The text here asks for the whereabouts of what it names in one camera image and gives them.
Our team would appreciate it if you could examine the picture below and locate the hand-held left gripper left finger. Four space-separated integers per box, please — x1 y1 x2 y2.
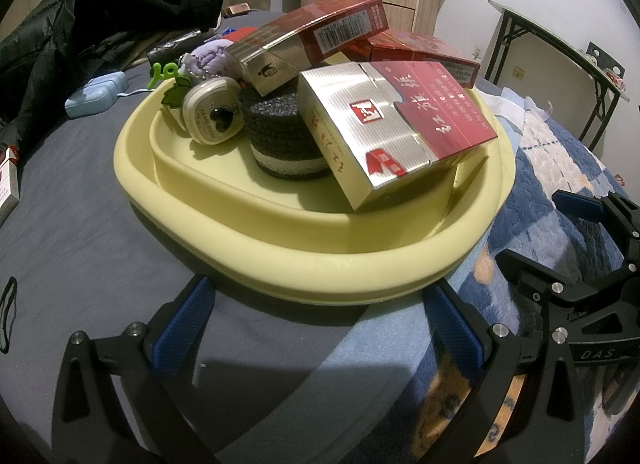
50 274 222 464

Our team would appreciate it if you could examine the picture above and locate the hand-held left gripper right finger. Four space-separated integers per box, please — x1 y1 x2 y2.
422 276 602 464

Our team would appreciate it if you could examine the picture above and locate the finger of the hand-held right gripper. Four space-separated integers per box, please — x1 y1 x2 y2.
497 249 640 315
551 189 640 265

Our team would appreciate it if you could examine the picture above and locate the large yellow plastic basin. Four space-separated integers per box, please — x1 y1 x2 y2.
114 86 516 305

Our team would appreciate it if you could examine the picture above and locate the small yellow plastic basin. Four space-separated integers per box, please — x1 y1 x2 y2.
149 108 491 251

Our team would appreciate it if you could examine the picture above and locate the silver red carton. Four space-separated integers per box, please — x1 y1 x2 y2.
298 61 500 212

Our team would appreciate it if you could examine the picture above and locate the glossy red carton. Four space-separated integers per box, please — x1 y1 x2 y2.
350 28 482 89

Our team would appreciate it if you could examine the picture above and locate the black foam cylinder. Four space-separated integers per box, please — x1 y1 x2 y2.
239 86 333 181

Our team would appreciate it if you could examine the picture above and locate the small red box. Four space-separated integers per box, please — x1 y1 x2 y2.
222 26 261 44

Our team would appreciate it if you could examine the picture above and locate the red carton with barcode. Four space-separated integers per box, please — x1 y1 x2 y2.
235 0 391 97

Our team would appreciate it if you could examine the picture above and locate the blue white checkered blanket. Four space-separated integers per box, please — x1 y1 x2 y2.
300 108 640 464

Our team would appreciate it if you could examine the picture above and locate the grey bed sheet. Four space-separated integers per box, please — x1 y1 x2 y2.
0 8 431 464

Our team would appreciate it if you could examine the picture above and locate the white plastic sheet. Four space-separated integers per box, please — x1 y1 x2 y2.
480 86 556 119

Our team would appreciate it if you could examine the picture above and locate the red white packet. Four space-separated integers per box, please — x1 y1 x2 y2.
602 66 628 92

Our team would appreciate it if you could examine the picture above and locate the black perforated stand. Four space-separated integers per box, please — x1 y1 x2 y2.
586 42 626 84

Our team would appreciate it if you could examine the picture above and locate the black folding table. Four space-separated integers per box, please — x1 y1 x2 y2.
487 0 632 152

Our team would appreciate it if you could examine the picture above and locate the red white cigarette pack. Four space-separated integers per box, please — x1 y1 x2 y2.
0 145 22 227

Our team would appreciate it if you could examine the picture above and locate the green leaf tag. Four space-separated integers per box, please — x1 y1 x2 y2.
160 74 193 109

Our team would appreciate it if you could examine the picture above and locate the light blue case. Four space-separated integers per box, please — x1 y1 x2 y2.
64 71 128 119

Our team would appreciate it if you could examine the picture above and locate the green plastic clip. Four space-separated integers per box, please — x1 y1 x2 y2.
146 61 182 92

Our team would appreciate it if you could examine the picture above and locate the black plastic wrapper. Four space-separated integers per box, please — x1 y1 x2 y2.
147 30 203 64

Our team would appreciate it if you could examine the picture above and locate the black jacket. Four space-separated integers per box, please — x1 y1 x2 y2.
0 0 226 145

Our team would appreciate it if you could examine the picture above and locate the black hair tie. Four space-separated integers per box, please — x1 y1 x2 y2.
0 276 20 355

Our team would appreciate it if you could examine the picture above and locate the purple plush keychain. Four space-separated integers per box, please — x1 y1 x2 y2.
180 38 243 87

